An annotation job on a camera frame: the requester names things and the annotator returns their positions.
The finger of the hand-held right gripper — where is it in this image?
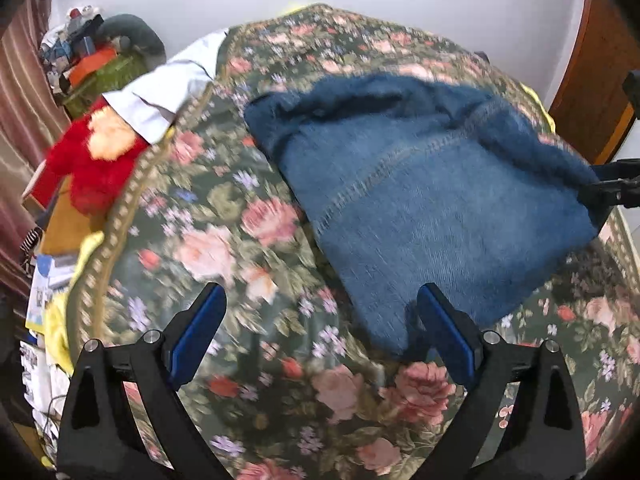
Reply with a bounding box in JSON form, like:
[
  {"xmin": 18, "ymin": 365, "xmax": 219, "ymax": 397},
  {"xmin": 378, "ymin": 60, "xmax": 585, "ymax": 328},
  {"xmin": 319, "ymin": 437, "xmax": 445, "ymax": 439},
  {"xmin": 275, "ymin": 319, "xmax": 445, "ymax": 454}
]
[
  {"xmin": 590, "ymin": 159, "xmax": 640, "ymax": 184},
  {"xmin": 579, "ymin": 182, "xmax": 640, "ymax": 209}
]

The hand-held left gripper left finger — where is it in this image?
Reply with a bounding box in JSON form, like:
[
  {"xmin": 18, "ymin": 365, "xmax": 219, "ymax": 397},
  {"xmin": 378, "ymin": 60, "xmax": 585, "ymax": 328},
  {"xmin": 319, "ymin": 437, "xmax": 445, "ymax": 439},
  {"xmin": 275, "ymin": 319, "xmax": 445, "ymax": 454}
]
[{"xmin": 56, "ymin": 282, "xmax": 228, "ymax": 480}]

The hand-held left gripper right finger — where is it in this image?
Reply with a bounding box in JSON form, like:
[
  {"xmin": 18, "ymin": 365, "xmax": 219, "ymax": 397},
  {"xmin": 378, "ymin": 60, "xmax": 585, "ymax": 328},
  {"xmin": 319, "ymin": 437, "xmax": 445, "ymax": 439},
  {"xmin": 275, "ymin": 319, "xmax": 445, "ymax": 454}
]
[{"xmin": 416, "ymin": 282, "xmax": 587, "ymax": 480}]

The blue denim jacket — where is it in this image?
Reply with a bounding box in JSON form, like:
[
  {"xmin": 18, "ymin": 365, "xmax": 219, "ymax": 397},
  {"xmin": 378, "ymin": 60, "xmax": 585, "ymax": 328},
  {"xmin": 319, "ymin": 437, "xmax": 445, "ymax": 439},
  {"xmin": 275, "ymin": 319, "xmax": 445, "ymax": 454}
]
[{"xmin": 244, "ymin": 74, "xmax": 609, "ymax": 361}]

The wooden door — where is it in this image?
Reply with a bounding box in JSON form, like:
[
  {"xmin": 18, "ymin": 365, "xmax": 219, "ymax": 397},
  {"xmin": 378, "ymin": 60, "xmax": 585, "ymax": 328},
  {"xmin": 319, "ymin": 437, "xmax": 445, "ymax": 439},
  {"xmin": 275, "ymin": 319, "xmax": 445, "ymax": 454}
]
[{"xmin": 547, "ymin": 0, "xmax": 640, "ymax": 167}]

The green floral blanket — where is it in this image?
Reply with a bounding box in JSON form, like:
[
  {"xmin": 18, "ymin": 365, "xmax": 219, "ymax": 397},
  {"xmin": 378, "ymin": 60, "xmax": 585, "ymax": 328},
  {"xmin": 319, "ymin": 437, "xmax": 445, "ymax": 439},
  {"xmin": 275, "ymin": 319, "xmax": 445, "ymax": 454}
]
[{"xmin": 67, "ymin": 4, "xmax": 640, "ymax": 480}]

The stack of papers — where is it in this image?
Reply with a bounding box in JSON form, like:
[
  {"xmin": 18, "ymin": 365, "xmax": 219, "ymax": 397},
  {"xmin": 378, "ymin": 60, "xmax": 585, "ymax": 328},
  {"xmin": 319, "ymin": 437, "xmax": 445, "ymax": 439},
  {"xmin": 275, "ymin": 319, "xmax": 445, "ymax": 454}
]
[{"xmin": 19, "ymin": 254, "xmax": 77, "ymax": 463}]

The red plush toy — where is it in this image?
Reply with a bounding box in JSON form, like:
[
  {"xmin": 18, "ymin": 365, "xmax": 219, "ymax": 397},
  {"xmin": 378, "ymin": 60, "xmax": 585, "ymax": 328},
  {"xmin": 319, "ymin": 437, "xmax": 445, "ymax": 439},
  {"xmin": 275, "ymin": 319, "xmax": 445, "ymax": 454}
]
[{"xmin": 22, "ymin": 97, "xmax": 152, "ymax": 217}]

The white pillow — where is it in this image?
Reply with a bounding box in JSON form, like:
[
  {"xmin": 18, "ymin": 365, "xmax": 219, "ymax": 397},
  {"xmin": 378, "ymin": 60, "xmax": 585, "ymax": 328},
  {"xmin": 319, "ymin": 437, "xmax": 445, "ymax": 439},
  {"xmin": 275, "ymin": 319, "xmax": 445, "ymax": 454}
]
[{"xmin": 102, "ymin": 30, "xmax": 229, "ymax": 144}]

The green box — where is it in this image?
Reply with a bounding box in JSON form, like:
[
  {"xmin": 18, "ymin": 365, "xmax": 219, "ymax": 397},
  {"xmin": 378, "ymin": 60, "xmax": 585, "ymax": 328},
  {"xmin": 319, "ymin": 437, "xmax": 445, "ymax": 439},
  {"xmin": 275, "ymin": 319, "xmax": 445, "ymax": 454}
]
[{"xmin": 61, "ymin": 55, "xmax": 152, "ymax": 119}]

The striped brown curtain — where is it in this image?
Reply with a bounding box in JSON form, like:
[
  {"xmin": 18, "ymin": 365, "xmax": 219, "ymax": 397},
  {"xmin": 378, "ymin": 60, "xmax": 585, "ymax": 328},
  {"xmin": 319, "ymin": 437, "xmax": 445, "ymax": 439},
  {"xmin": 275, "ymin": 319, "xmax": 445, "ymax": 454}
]
[{"xmin": 0, "ymin": 0, "xmax": 72, "ymax": 306}]

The orange packet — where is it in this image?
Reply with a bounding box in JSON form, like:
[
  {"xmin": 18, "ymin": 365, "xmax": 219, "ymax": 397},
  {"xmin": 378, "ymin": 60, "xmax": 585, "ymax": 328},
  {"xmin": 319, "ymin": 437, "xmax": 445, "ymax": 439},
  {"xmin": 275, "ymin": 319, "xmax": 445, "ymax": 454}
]
[{"xmin": 68, "ymin": 49, "xmax": 119, "ymax": 87}]

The grey plush toy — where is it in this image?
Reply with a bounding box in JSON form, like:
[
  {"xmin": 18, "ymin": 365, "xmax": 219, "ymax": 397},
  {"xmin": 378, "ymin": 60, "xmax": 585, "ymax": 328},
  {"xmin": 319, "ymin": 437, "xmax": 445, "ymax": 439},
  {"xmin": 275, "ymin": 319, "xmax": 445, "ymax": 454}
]
[{"xmin": 95, "ymin": 14, "xmax": 167, "ymax": 62}]

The pile of assorted clutter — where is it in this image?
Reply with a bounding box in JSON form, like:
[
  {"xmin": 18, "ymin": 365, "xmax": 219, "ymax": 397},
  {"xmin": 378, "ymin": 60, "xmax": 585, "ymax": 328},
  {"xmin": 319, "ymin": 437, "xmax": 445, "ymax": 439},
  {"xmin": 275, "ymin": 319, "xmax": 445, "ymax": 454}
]
[{"xmin": 39, "ymin": 6, "xmax": 104, "ymax": 96}]

